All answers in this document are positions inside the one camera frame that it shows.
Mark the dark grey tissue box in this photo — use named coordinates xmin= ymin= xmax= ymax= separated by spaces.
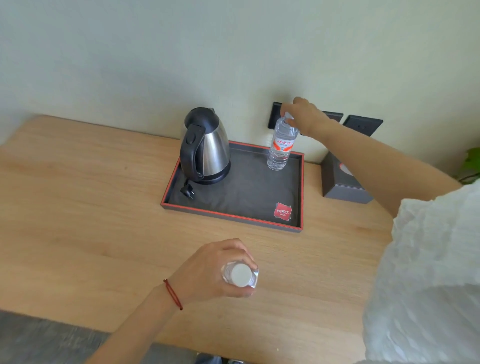
xmin=320 ymin=151 xmax=374 ymax=205

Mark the green plant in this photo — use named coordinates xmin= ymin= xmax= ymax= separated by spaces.
xmin=455 ymin=146 xmax=480 ymax=185

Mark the black kettle plug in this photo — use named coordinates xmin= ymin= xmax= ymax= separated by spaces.
xmin=179 ymin=179 xmax=196 ymax=200

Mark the person's right forearm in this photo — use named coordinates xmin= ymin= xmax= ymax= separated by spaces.
xmin=318 ymin=119 xmax=463 ymax=218

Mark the person's left hand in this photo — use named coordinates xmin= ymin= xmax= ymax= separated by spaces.
xmin=166 ymin=238 xmax=260 ymax=307

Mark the steel electric kettle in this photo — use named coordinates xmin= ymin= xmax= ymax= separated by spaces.
xmin=179 ymin=106 xmax=232 ymax=185

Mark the clear water bottle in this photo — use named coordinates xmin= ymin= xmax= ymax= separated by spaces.
xmin=266 ymin=112 xmax=300 ymax=172
xmin=221 ymin=260 xmax=260 ymax=290

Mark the red string bracelet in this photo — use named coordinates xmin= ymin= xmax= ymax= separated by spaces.
xmin=163 ymin=278 xmax=184 ymax=311

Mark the long wooden table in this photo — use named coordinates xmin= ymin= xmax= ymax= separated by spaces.
xmin=0 ymin=114 xmax=395 ymax=364

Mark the person's left forearm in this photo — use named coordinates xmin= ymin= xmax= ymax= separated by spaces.
xmin=84 ymin=286 xmax=181 ymax=364

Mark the white textured top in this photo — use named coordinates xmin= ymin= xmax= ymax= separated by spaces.
xmin=361 ymin=179 xmax=480 ymax=364

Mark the black red-edged tray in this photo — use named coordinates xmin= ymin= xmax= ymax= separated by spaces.
xmin=160 ymin=140 xmax=305 ymax=233

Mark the person's right hand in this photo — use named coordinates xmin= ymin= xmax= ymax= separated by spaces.
xmin=280 ymin=96 xmax=333 ymax=139

